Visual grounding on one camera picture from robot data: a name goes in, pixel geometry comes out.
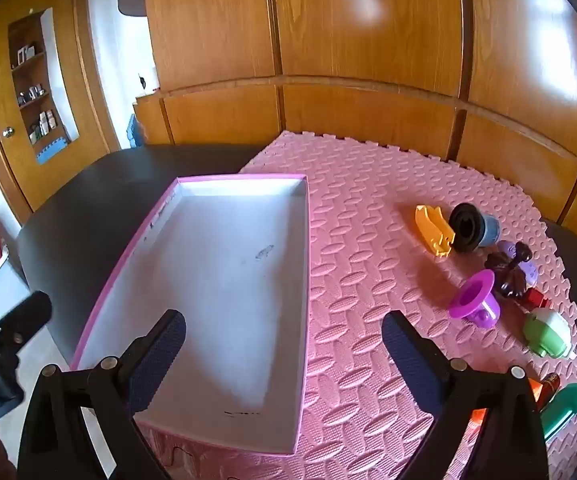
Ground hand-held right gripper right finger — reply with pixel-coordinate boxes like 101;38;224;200
381;310;549;480

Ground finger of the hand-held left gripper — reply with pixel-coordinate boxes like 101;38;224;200
0;290;53;362

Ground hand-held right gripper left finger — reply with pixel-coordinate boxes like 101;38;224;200
16;308;188;480

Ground purple plastic funnel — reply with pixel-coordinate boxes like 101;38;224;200
449;269;500;328

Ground pink cardboard box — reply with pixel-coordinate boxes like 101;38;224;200
71;172;311;457

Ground yellow plastic toy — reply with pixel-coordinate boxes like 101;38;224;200
415;204;455;259

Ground dark brown flower-shaped stand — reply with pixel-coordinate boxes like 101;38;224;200
485;241;533;297

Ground orange cube toy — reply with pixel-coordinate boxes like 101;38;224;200
471;377;544;423

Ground black grey canister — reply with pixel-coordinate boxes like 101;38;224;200
449;202;500;253

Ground white green plug-in device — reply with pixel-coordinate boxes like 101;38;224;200
523;308;577;359

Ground lavender soap case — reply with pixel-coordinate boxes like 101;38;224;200
496;240;539;286

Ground green ribbed cylinder toy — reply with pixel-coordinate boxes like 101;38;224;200
540;382;577;442

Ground pink foam mat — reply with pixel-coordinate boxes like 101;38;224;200
136;130;577;480

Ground red puzzle piece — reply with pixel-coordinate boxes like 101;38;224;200
521;287;553;313

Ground dark red small cylinder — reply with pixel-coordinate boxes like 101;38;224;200
536;372;562;408

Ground blue foam piece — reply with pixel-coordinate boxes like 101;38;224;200
36;139;69;165

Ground wooden door with niche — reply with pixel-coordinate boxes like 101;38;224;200
0;0;119;213

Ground small metal cups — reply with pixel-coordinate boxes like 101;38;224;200
18;87;49;106

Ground wooden wardrobe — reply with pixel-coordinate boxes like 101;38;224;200
133;0;577;256

